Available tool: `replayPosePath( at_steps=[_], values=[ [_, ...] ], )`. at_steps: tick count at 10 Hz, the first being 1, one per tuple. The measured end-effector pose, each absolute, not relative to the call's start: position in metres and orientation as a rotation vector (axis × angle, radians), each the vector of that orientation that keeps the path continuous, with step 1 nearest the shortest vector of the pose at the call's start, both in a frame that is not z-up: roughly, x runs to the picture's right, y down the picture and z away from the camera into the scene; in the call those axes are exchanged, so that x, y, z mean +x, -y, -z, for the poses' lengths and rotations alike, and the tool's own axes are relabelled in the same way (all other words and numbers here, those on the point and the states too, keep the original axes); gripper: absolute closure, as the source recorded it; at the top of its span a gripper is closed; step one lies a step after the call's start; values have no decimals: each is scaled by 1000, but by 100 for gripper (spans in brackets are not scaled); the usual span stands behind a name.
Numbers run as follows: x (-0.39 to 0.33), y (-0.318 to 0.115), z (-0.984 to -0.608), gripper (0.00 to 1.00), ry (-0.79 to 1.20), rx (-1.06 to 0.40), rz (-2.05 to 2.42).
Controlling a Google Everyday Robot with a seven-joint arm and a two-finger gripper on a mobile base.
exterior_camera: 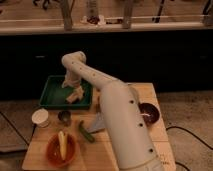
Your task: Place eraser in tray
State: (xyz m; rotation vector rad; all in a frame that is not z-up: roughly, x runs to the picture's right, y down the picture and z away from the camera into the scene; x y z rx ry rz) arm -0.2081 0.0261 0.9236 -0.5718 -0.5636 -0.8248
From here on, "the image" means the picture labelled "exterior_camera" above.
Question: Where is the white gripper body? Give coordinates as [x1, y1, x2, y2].
[66, 86, 84, 103]

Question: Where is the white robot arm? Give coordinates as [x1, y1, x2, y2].
[62, 51, 164, 171]

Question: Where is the green plastic tray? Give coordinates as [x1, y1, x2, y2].
[39, 75, 93, 110]

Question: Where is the grey eraser wedge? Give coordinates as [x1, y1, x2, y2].
[88, 112, 105, 133]

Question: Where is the small metal cup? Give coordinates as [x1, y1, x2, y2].
[58, 111, 71, 126]

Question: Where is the white paper cup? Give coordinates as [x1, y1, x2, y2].
[31, 109, 49, 128]

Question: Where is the green cucumber toy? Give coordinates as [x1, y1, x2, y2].
[78, 120, 95, 143]

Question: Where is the yellow banana toy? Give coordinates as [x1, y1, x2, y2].
[58, 131, 67, 160]

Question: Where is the orange bowl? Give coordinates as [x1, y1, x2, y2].
[45, 134, 76, 168]

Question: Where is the dark brown bowl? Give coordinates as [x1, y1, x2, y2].
[139, 103, 160, 126]

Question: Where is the black cable left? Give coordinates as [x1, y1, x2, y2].
[0, 111, 37, 146]

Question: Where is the black cable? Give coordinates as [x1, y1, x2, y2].
[0, 111, 37, 146]
[165, 125, 213, 171]

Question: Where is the black cable right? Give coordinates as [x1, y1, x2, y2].
[165, 125, 213, 171]

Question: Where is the wooden shelf rail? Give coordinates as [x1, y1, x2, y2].
[0, 19, 213, 35]

